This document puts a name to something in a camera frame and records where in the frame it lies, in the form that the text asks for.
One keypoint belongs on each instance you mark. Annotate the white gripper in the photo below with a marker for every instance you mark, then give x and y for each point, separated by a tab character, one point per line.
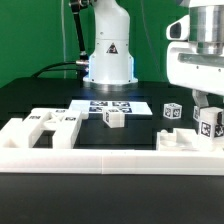
187	68

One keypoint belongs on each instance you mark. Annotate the white tagged cube right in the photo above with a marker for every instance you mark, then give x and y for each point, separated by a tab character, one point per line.
196	113

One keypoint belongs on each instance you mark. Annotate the white tagged cube left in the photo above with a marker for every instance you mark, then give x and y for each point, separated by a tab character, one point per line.
172	111

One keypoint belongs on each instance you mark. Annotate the white tagged cube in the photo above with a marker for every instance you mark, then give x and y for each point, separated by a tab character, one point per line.
196	113
172	111

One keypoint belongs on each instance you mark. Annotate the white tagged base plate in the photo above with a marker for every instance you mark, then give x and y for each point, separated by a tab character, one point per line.
97	106

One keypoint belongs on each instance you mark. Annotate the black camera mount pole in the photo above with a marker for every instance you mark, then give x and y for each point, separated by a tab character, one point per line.
76	6

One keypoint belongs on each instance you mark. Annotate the white U-shaped fence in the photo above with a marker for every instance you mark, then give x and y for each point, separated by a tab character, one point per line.
25	160

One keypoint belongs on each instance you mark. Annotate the white chair back frame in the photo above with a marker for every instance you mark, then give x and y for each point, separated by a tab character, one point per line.
64	123

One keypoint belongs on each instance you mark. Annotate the white chair seat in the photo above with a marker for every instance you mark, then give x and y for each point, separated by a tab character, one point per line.
179	139

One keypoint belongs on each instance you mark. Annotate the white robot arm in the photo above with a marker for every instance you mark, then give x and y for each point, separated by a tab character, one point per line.
111	65

